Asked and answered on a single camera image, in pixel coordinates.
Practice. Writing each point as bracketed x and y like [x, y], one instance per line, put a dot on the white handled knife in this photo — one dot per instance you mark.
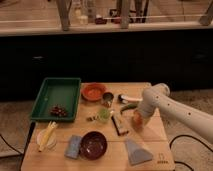
[127, 99]

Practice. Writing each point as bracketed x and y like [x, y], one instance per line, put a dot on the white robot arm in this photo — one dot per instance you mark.
[157, 96]

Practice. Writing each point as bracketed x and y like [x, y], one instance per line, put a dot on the green plastic tray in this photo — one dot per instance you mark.
[57, 92]

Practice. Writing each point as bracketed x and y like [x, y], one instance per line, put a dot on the green cucumber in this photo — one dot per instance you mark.
[128, 106]

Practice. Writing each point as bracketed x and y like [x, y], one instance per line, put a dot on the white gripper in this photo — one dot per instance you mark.
[145, 112]

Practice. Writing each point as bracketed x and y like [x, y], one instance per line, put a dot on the black rectangular block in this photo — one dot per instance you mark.
[120, 128]

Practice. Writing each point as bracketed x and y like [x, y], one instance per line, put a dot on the grey blue folded cloth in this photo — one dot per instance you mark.
[137, 154]

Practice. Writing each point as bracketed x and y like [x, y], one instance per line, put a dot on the small green cup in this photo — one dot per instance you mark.
[103, 115]

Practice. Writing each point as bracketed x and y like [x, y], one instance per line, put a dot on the blue sponge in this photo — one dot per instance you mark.
[73, 147]

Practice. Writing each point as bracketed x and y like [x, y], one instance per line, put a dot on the small dark toy piece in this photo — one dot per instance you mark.
[91, 118]

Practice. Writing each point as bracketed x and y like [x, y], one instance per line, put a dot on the small white plate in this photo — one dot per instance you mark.
[49, 141]

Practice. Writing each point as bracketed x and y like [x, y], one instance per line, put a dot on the purple bowl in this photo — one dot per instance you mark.
[93, 145]

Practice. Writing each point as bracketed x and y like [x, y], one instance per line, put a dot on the red yellow apple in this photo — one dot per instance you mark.
[137, 121]

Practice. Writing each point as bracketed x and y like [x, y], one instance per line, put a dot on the orange bowl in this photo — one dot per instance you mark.
[93, 91]

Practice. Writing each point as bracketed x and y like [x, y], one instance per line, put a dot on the small metal cup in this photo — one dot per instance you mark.
[107, 99]

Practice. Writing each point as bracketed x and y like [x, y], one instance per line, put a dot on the dark red grapes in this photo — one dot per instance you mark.
[58, 111]

